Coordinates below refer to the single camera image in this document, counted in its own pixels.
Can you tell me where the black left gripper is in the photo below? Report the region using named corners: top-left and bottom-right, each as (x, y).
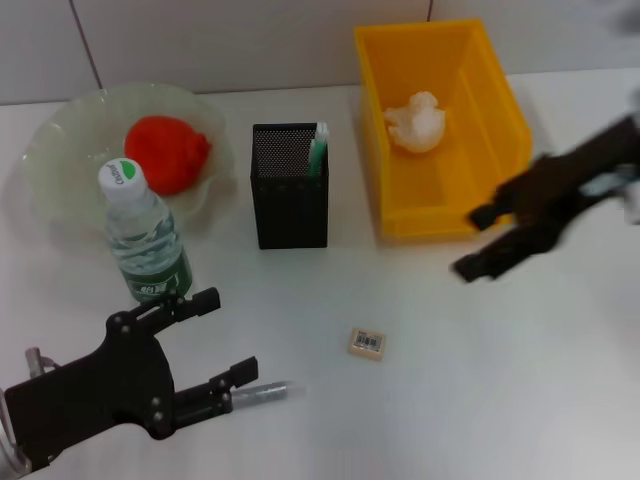
top-left (1, 286), bottom-right (261, 472)

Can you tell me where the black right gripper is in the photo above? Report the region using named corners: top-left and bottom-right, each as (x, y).
top-left (451, 113), bottom-right (640, 286)

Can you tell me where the clear green-label water bottle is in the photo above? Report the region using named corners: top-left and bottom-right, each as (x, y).
top-left (97, 156), bottom-right (194, 306)

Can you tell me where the white paper ball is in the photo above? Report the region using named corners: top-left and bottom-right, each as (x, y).
top-left (383, 90), bottom-right (448, 154)

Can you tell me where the green pen with white cap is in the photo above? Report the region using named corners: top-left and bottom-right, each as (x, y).
top-left (306, 121), bottom-right (331, 179)

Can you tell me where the black mesh pen holder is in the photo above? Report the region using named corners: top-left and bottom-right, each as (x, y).
top-left (249, 121), bottom-right (330, 251)

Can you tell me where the beige eraser with barcode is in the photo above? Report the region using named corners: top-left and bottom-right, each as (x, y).
top-left (346, 326), bottom-right (389, 360)

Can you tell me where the pale green glass fruit plate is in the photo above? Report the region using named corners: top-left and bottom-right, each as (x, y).
top-left (21, 82), bottom-right (237, 232)

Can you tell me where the yellow plastic bin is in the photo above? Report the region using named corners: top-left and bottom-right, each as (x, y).
top-left (353, 18), bottom-right (534, 242)

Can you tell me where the grey glitter marker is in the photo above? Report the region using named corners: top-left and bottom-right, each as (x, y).
top-left (229, 380), bottom-right (308, 410)

